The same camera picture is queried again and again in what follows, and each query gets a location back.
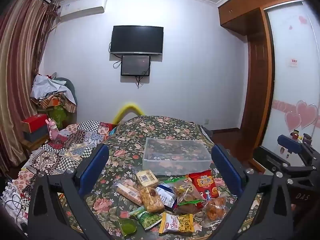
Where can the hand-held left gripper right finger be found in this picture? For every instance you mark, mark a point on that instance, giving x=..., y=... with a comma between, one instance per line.
x=225, y=165

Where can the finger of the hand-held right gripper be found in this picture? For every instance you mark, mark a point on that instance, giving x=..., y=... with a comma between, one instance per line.
x=265, y=157
x=287, y=143

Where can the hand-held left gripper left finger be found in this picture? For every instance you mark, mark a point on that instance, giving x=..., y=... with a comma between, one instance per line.
x=96, y=162

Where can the red snack packet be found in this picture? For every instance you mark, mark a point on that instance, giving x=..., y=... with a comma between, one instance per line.
x=206, y=186

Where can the orange-edged biscuit packet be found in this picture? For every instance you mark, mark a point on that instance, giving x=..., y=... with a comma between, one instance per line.
x=128, y=193

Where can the orange fried snack packet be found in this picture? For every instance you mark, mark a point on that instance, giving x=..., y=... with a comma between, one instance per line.
x=215, y=208

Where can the clear cookie packet green ends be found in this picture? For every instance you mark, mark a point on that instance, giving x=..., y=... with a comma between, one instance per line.
x=186, y=189

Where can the clear plastic storage box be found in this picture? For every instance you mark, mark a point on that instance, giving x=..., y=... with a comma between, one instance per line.
x=175, y=155

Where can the pale yellow cake packet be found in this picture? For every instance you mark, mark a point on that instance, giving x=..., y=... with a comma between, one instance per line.
x=147, y=178

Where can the brown cake packet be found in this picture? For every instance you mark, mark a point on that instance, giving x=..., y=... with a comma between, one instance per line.
x=186, y=207

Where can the blue and white snack packet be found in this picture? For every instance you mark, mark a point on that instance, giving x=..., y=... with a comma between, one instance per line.
x=167, y=196

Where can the clear fried snack packet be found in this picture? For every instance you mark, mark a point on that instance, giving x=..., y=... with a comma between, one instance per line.
x=151, y=201

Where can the green jelly cup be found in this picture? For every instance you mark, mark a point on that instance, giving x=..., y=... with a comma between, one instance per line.
x=128, y=228

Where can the green pea snack packet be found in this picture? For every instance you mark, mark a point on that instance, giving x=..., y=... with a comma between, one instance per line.
x=146, y=218

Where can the yellow and white snack packet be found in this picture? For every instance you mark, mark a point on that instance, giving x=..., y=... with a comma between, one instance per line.
x=178, y=223

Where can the white appliance with stickers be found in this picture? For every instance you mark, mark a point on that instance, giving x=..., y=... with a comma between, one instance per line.
x=285, y=155

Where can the pink heart stickers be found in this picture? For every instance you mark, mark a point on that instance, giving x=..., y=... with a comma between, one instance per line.
x=305, y=113

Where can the patchwork quilt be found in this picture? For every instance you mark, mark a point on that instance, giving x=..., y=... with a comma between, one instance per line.
x=62, y=150

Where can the floral tablecloth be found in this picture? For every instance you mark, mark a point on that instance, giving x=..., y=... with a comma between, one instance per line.
x=130, y=145

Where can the pink plush toy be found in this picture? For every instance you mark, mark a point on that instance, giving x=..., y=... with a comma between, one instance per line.
x=53, y=130

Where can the frosted sliding door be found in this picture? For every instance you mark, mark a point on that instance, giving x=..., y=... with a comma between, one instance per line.
x=292, y=85

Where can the green cloth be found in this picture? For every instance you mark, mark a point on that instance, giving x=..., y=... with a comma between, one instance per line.
x=58, y=116

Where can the yellow foam tube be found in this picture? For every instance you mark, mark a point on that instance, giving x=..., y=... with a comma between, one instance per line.
x=125, y=108

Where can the grey box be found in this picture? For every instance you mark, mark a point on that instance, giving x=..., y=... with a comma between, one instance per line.
x=36, y=135

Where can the wooden wardrobe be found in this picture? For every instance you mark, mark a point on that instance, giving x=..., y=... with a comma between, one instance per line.
x=257, y=80

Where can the red box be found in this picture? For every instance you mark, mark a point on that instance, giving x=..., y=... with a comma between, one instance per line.
x=35, y=122

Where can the dark chair back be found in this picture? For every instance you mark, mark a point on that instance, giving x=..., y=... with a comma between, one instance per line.
x=71, y=87

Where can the paper note on door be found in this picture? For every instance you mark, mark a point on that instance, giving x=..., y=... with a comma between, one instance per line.
x=293, y=62

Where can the pile of clothes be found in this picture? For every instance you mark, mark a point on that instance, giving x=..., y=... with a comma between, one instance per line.
x=47, y=90

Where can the striped curtain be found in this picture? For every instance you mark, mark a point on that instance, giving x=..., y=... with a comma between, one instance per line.
x=17, y=67

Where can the white air conditioner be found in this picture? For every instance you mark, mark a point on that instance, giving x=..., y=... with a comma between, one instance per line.
x=82, y=6

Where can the small black wall monitor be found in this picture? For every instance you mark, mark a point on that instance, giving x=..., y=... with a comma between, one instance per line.
x=135, y=65

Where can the large black wall television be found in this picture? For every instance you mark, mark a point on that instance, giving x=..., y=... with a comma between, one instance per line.
x=137, y=40

